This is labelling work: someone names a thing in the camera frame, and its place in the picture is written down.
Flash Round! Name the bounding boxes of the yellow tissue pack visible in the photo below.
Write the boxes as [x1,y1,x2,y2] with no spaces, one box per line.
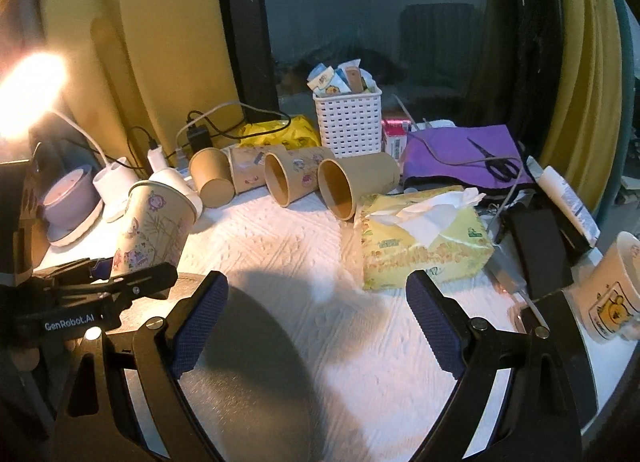
[355,186,494,291]

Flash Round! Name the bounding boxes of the white plastic basket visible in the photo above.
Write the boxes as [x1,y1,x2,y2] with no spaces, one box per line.
[312,87,382,158]

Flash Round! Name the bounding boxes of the yellow plastic bag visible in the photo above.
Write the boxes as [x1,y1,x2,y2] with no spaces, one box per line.
[239,114,321,150]

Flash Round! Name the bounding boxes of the purple cloth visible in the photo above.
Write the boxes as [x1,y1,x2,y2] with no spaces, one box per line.
[402,125,534,194]

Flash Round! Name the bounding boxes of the white plate under bowl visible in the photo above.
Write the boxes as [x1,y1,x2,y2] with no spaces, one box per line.
[46,196,106,248]

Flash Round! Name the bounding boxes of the white desk lamp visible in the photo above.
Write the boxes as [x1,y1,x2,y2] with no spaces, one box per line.
[0,48,141,217]

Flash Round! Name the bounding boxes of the white tube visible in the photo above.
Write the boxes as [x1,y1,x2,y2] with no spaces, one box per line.
[526,156,600,248]

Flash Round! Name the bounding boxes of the plain brown paper cup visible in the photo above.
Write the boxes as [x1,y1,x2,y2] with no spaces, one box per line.
[189,147,235,208]

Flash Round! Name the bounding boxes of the cartoon paper cup lying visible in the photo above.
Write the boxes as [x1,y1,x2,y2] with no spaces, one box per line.
[228,144,285,193]

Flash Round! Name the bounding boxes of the white charger plug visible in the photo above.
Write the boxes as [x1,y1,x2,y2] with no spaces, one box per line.
[146,144,169,173]

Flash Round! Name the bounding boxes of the white printed paper cup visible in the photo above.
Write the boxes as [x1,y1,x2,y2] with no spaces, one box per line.
[150,167,204,218]

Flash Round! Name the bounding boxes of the brown paper cup rightmost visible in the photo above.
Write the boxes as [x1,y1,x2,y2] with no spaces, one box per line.
[318,152,400,220]

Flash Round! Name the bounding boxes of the floral printed paper cup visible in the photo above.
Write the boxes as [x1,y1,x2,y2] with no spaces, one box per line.
[111,180,198,278]

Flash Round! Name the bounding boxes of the black charger plug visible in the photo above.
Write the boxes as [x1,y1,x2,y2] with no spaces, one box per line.
[186,125,213,154]

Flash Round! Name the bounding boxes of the black scissors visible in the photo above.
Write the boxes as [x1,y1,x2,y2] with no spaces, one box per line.
[466,137,520,182]

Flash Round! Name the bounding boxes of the purple bowl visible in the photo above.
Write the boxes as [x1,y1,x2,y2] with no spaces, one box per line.
[42,164,100,230]

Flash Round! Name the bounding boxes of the yellow curtain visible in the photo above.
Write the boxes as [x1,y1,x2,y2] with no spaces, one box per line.
[540,0,623,211]

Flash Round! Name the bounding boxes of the pink small box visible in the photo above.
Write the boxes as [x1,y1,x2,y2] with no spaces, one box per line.
[382,118,411,162]

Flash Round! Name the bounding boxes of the white bear mug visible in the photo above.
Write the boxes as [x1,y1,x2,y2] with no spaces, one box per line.
[575,231,640,343]

